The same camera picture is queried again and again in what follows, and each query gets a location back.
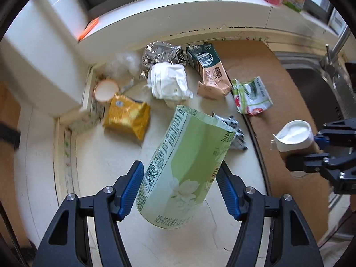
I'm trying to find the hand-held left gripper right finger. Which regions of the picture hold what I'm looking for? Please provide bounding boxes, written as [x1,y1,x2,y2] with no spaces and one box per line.
[215,161,324,267]

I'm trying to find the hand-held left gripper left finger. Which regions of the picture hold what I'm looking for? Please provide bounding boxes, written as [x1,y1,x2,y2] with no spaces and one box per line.
[33,160,145,267]

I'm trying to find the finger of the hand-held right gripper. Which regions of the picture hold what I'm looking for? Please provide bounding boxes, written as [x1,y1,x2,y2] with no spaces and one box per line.
[285,152,356,194]
[313,118,356,148]

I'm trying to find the white paper cup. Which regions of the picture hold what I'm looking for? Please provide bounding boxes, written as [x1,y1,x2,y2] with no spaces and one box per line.
[270,119,324,178]

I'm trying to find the light green drink carton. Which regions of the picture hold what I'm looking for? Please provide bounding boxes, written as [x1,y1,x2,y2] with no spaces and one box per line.
[136,105,237,230]

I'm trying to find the black and white wrapper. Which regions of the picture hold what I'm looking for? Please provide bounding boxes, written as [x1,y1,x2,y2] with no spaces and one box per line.
[213,112,249,151]

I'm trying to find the stainless steel double sink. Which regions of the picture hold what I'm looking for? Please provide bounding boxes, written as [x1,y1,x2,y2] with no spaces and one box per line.
[274,51,356,134]

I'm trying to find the steel kitchen faucet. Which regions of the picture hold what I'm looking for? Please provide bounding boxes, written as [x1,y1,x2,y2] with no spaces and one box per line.
[319,22,356,134]

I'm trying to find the yellow snack packet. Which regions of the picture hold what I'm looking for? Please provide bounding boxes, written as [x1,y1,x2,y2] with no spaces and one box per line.
[103,93,151,140]

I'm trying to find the floral printed wrapper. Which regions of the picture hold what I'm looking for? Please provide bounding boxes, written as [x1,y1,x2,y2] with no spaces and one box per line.
[231,76,273,116]

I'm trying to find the brown cardboard sheet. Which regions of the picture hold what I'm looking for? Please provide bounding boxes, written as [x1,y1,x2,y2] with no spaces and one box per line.
[214,39,334,229]

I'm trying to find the pink yogurt cup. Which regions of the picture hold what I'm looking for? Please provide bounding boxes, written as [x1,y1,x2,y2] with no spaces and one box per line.
[94,78,119,102]

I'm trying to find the crumpled white paper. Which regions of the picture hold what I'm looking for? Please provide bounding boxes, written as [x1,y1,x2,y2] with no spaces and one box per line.
[146,63,194,107]

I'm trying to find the white vegetable grater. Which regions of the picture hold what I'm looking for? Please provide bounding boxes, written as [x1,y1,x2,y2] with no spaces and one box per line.
[328,8,348,36]

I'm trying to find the green beige milk tea carton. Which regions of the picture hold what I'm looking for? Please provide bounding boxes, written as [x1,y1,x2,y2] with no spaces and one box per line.
[186,43,233,99]

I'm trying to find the clear plastic wrap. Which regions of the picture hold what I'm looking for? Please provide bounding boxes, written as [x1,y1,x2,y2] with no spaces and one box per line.
[104,51,140,82]

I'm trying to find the silver foil wrapper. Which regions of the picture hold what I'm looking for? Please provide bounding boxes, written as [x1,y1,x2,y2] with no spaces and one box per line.
[140,41,191,75]

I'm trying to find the orange sticker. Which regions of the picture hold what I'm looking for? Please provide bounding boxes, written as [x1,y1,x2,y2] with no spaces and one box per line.
[77,18,99,42]

